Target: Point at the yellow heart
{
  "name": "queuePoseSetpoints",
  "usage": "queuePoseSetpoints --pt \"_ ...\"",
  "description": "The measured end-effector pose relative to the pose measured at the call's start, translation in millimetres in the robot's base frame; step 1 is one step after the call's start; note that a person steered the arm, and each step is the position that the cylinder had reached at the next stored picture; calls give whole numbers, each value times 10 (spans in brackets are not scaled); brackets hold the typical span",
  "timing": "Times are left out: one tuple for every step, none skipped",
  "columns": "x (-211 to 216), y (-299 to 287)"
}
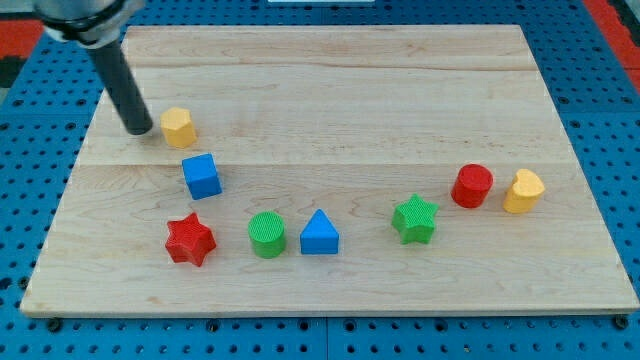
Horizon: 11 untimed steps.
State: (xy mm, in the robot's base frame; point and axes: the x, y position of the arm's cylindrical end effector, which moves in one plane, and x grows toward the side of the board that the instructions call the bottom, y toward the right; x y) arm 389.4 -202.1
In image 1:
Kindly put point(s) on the red cylinder block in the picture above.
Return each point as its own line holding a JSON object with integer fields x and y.
{"x": 472, "y": 185}

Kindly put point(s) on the red star block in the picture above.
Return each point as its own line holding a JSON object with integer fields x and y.
{"x": 189, "y": 241}

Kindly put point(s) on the light wooden board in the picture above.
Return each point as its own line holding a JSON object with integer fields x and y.
{"x": 352, "y": 120}

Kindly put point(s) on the yellow heart block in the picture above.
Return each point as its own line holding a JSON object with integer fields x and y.
{"x": 524, "y": 192}

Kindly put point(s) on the black cylindrical pointer rod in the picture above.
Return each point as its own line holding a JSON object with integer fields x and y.
{"x": 118, "y": 80}

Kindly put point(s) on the blue triangle block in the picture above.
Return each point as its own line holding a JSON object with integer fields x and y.
{"x": 319, "y": 236}

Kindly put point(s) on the blue cube block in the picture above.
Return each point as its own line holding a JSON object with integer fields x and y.
{"x": 201, "y": 176}

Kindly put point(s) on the yellow hexagon block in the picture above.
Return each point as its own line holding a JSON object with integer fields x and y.
{"x": 178, "y": 128}

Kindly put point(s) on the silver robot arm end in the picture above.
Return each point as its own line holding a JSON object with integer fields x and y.
{"x": 90, "y": 23}

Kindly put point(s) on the green star block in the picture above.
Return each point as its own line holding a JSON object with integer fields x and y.
{"x": 414, "y": 220}

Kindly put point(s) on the green cylinder block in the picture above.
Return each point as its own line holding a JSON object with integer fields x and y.
{"x": 267, "y": 234}

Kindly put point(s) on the blue perforated base mat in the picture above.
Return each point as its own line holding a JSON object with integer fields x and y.
{"x": 589, "y": 55}

